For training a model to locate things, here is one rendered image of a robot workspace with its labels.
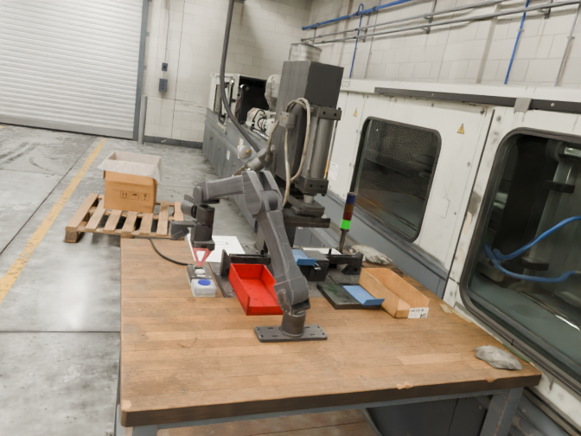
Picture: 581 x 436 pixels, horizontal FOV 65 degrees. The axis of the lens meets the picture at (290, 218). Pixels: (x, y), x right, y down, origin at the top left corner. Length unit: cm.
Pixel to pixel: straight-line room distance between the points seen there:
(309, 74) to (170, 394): 106
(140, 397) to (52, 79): 997
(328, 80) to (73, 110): 938
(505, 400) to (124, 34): 995
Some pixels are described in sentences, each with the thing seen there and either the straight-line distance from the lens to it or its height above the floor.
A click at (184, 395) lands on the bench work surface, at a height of 90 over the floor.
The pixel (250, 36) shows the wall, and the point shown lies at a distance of 1089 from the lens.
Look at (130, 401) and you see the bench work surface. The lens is 103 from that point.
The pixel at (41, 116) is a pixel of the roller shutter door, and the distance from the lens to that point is 1088.
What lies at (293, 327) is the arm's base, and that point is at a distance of 126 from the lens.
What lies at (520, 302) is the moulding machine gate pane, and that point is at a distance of 161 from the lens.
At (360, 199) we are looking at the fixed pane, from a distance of 265.
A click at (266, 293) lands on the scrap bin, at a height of 90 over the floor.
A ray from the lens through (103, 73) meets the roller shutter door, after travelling 1064.
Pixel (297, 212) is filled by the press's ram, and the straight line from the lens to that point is 157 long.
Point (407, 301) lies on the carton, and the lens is 167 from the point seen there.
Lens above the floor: 153
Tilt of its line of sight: 15 degrees down
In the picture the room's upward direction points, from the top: 10 degrees clockwise
